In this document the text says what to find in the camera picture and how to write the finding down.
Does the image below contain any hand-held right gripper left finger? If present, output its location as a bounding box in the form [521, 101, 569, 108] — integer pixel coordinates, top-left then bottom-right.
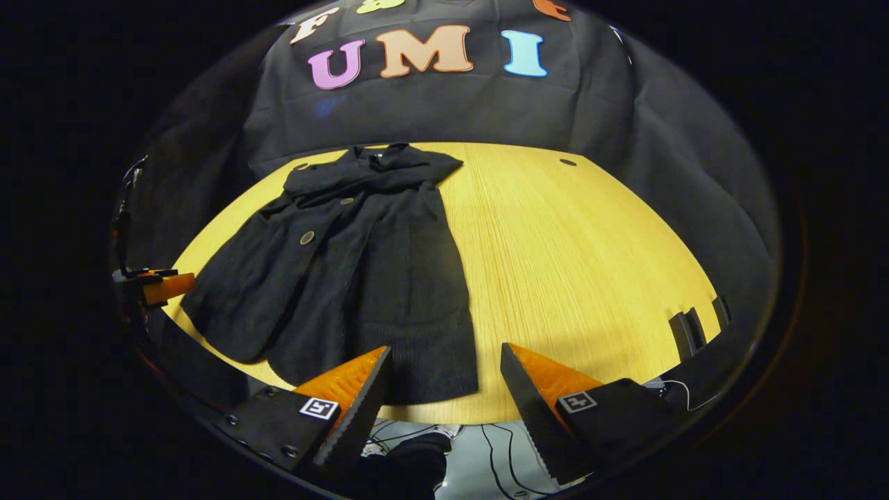
[215, 345, 394, 480]

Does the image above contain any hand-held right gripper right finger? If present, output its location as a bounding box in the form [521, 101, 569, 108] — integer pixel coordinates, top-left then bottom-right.
[500, 342, 685, 487]

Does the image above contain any black button shirt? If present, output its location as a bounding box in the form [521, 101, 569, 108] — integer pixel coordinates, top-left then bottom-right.
[181, 142, 480, 405]

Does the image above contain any black slotted holder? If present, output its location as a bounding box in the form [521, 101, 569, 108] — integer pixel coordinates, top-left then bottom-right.
[668, 295, 731, 360]

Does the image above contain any black backdrop cloth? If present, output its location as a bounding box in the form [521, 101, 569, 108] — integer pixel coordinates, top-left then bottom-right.
[122, 0, 782, 410]

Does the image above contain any black floor cable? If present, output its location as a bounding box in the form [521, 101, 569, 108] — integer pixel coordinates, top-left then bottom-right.
[483, 425, 539, 497]

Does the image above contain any white thin cable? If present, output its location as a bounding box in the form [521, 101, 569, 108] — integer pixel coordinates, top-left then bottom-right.
[658, 378, 723, 412]

